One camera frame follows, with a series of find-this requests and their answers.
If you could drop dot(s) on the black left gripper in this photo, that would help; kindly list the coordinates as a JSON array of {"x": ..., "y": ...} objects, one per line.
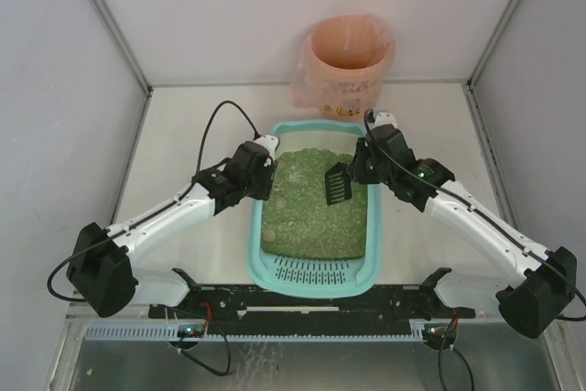
[{"x": 266, "y": 179}]

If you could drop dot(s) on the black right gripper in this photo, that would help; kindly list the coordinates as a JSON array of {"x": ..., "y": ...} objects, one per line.
[{"x": 359, "y": 168}]

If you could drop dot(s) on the black litter scoop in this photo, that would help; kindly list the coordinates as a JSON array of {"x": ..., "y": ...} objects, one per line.
[{"x": 338, "y": 185}]

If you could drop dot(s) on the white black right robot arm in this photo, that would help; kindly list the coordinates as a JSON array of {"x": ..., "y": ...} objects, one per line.
[{"x": 535, "y": 284}]

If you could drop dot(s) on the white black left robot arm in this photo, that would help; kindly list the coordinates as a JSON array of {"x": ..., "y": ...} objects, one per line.
[{"x": 104, "y": 267}]

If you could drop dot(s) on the pale green litter clump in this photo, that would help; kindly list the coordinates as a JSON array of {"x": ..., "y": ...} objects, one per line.
[
  {"x": 269, "y": 236},
  {"x": 280, "y": 203}
]

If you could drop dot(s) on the green cat litter pellets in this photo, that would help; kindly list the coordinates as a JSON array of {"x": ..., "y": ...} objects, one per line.
[{"x": 307, "y": 227}]

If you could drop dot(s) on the teal litter box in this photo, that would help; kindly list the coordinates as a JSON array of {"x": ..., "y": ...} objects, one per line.
[{"x": 316, "y": 278}]

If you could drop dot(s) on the orange lined waste bin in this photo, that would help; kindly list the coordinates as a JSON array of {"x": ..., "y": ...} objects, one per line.
[{"x": 342, "y": 66}]

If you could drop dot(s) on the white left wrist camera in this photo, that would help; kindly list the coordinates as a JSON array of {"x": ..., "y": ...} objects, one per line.
[{"x": 269, "y": 143}]

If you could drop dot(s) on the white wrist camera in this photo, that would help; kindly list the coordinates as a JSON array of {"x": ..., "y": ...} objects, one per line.
[
  {"x": 269, "y": 143},
  {"x": 380, "y": 118}
]

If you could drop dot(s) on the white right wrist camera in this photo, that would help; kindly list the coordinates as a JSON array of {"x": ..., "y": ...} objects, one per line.
[{"x": 380, "y": 118}]

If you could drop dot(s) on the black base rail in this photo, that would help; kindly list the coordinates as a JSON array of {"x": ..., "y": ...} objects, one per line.
[{"x": 238, "y": 306}]

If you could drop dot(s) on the light blue cable duct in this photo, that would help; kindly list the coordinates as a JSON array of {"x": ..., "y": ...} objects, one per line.
[{"x": 406, "y": 331}]

